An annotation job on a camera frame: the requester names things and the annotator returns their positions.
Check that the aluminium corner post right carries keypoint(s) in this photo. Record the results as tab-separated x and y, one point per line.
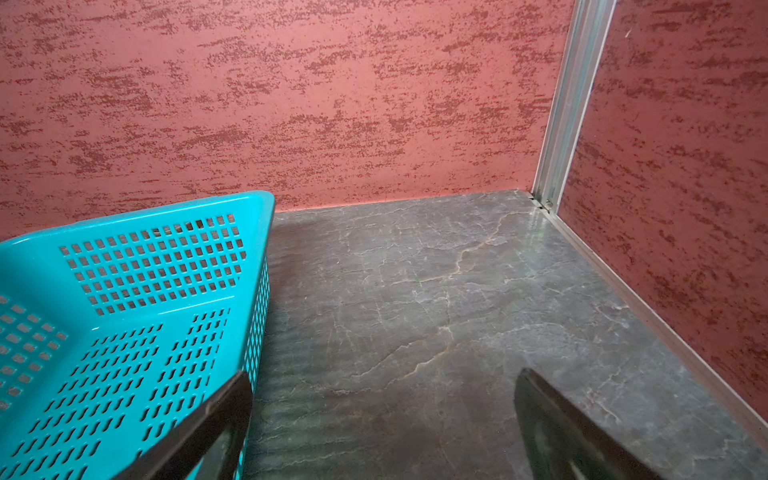
589	27

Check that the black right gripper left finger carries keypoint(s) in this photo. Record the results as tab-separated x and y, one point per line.
208	441

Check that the teal plastic basket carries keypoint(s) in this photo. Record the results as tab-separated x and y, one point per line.
115	329

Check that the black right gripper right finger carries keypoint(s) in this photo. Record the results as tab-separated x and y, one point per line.
562	442

